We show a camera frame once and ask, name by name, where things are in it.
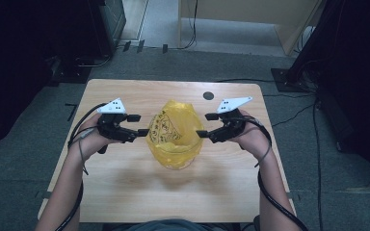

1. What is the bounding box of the light wooden furniture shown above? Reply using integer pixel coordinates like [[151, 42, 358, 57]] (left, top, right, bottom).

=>
[[177, 0, 324, 56]]

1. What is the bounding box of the black stand base plate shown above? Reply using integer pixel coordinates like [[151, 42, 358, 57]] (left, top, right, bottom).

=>
[[49, 57, 93, 87], [271, 67, 314, 94]]

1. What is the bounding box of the angled black floor tape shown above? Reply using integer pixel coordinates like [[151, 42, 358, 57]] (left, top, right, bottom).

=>
[[64, 102, 78, 122]]

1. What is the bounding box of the thin grey cord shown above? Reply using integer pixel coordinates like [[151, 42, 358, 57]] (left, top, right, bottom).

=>
[[76, 128, 90, 176], [253, 126, 273, 168]]

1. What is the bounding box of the thick black gripper cable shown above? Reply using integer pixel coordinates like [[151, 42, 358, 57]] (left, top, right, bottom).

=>
[[237, 116, 309, 231], [55, 102, 110, 231]]

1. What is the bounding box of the person's right hand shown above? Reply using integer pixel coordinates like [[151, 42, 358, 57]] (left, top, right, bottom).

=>
[[232, 109, 273, 159]]

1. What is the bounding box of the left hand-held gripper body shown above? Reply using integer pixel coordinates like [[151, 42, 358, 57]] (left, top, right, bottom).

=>
[[96, 97, 139, 154]]

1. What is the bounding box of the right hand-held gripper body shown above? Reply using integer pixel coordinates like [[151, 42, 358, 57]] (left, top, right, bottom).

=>
[[209, 95, 253, 144]]

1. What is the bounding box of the black cabinet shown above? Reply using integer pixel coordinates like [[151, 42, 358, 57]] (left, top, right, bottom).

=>
[[90, 0, 127, 58]]

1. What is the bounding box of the yellow plastic bag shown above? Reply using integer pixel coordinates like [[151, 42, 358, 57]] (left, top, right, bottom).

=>
[[145, 99, 205, 170]]

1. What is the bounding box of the black floor cable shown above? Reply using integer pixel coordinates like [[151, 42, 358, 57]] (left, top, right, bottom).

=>
[[176, 0, 198, 51], [263, 91, 318, 98], [271, 101, 318, 128], [76, 52, 114, 68]]

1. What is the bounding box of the dark curtain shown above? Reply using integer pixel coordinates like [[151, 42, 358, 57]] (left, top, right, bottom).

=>
[[314, 0, 370, 187], [0, 0, 93, 153]]

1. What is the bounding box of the clear plastic bin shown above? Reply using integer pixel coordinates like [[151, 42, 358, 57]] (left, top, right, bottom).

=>
[[153, 141, 203, 171]]

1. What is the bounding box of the person's left hand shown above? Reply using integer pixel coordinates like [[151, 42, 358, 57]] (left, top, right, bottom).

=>
[[73, 115, 117, 162]]

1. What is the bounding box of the person's clothing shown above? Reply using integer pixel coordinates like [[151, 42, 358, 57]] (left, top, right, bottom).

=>
[[101, 218, 240, 231]]

